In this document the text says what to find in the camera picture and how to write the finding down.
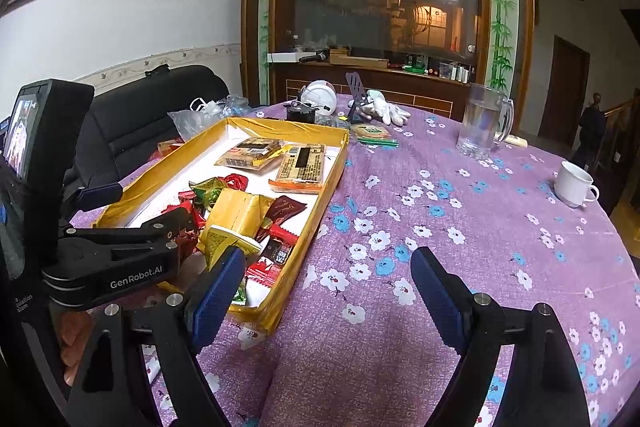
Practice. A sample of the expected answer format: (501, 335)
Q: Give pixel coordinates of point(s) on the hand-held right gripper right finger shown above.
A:
(435, 302)

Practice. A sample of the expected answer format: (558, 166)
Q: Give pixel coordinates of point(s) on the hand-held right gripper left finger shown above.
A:
(215, 302)

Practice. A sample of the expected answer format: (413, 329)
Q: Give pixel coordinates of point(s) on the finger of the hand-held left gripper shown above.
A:
(125, 234)
(102, 195)

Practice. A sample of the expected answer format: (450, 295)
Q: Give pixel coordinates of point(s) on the red candy rabbit print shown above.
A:
(262, 274)

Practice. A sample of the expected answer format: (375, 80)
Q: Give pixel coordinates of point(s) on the large red snack packet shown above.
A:
(187, 239)

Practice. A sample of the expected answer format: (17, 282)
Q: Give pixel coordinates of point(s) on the green yellow snack packet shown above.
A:
(225, 239)

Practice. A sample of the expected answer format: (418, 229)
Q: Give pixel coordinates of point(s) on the red brown candy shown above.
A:
(186, 197)

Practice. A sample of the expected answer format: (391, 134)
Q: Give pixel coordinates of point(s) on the large red black candy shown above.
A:
(277, 252)

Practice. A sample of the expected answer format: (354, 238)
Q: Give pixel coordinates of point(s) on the green gold snack packet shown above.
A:
(212, 193)

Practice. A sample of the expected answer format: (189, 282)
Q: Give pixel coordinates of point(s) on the dark red long sachet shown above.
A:
(282, 209)

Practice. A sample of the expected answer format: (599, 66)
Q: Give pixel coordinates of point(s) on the red bow candy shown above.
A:
(236, 181)

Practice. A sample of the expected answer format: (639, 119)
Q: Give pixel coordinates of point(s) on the yellow-rimmed white tray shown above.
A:
(320, 207)

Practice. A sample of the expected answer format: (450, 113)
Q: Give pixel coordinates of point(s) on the person's left hand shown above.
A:
(75, 342)

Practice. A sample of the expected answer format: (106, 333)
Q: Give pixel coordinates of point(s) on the black leather sofa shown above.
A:
(150, 107)

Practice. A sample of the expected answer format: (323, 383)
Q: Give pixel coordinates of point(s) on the clear plastic bag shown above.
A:
(205, 114)

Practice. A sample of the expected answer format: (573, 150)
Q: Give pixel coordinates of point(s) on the beige packet yellow edge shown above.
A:
(250, 154)

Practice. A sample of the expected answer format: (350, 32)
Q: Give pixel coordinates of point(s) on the beige packet orange edge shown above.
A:
(300, 167)

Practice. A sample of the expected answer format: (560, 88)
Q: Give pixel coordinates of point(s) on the green striped cracker packet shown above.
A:
(372, 133)

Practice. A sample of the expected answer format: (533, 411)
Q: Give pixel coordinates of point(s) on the cream oblong object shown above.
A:
(516, 141)

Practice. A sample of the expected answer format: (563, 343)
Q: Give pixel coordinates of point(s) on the clear glass mug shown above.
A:
(480, 127)

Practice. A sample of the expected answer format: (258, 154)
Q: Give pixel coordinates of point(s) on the white ceramic cup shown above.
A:
(572, 184)

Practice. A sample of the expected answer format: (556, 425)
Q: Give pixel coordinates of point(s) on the white cotton glove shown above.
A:
(395, 113)
(372, 99)

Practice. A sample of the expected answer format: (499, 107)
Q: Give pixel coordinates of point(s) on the small black pot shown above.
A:
(300, 113)

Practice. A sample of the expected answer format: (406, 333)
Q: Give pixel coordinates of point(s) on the dark mesh bag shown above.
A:
(332, 121)

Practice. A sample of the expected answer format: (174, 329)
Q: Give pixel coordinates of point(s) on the wooden counter cabinet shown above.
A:
(400, 87)

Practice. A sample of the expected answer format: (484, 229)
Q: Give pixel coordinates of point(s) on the long white box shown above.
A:
(285, 57)

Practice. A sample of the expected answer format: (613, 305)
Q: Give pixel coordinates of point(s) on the black phone stand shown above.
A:
(357, 82)

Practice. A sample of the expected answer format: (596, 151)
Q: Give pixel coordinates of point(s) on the green flat object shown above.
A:
(414, 68)

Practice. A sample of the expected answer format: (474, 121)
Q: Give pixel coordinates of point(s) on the brown wooden door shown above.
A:
(562, 87)

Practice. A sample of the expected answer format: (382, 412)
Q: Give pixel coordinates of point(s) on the black microphone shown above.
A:
(314, 57)

